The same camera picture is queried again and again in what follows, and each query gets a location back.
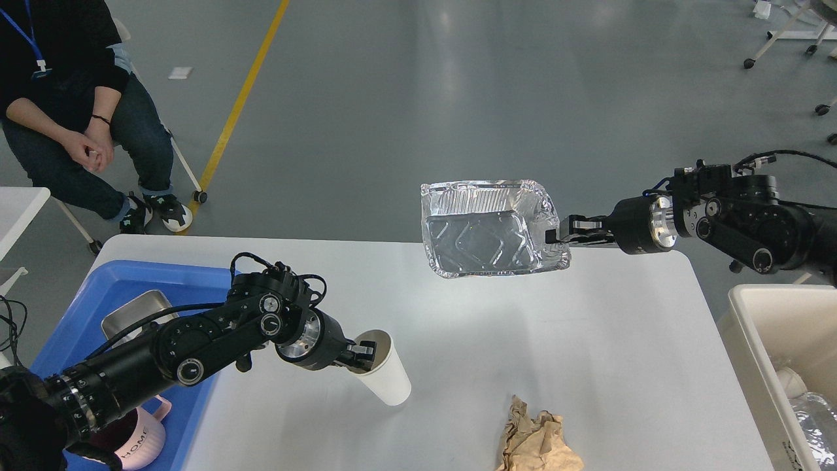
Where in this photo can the blue plastic tray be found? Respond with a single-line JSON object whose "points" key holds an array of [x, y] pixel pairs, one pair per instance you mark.
{"points": [[112, 285]]}

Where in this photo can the pink ribbed mug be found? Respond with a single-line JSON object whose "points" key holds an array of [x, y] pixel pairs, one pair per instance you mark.
{"points": [[136, 439]]}

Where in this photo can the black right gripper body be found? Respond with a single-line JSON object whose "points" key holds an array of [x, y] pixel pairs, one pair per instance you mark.
{"points": [[644, 225]]}

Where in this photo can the crumpled foil in bin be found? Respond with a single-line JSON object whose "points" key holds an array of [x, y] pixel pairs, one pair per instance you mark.
{"points": [[817, 419]]}

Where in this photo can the small stainless steel tray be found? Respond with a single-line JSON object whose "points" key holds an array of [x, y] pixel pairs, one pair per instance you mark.
{"points": [[143, 305]]}

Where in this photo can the aluminium foil tray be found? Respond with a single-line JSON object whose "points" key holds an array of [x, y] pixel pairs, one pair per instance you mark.
{"points": [[490, 227]]}

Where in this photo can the white side table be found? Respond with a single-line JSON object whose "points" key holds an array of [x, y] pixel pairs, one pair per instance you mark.
{"points": [[19, 205]]}

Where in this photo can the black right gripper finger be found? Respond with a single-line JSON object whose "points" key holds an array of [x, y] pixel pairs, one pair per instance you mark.
{"points": [[579, 230]]}

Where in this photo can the crumpled brown paper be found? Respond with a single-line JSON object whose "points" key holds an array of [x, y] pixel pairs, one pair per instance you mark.
{"points": [[535, 443]]}

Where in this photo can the white paper cup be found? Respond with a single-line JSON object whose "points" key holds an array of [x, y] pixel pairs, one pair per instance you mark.
{"points": [[387, 377]]}

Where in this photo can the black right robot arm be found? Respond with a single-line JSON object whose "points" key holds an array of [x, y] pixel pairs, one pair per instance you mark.
{"points": [[731, 207]]}

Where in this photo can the person in dark clothes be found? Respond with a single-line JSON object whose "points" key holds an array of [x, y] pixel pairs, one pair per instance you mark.
{"points": [[77, 118]]}

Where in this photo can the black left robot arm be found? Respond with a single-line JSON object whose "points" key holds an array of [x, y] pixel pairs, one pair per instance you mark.
{"points": [[44, 418]]}

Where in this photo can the grey office chair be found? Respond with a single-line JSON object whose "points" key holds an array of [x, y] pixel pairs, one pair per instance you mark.
{"points": [[199, 195]]}

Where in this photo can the white cup in bin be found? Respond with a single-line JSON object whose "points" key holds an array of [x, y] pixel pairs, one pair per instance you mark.
{"points": [[791, 382]]}

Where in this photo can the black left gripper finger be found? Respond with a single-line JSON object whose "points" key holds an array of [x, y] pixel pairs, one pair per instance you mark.
{"points": [[360, 357]]}

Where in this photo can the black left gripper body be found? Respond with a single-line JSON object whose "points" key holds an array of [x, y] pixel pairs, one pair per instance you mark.
{"points": [[320, 344]]}

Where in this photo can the white wheeled chair base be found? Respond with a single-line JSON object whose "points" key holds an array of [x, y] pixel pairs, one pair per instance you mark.
{"points": [[790, 77]]}

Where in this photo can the white plastic bin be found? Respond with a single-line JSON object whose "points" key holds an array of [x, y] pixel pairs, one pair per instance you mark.
{"points": [[770, 326]]}

